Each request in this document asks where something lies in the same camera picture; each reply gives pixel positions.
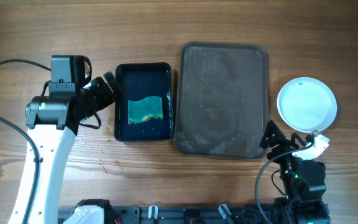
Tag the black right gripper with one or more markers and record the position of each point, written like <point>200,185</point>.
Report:
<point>279,138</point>

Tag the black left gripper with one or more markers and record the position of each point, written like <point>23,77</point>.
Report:
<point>107,97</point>

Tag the white plate with blue streaks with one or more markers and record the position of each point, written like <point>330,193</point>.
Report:
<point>307,104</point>

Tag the green and yellow sponge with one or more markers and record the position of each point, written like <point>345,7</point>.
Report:
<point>145,109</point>

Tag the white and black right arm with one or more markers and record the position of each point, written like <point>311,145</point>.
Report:
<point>302,176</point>

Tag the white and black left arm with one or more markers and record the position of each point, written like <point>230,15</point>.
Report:
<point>53,120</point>

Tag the black water tray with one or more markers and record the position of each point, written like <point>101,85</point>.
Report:
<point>139,81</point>

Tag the brown serving tray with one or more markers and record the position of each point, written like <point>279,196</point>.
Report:
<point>222,104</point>

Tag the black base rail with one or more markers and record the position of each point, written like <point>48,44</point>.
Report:
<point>106,213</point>

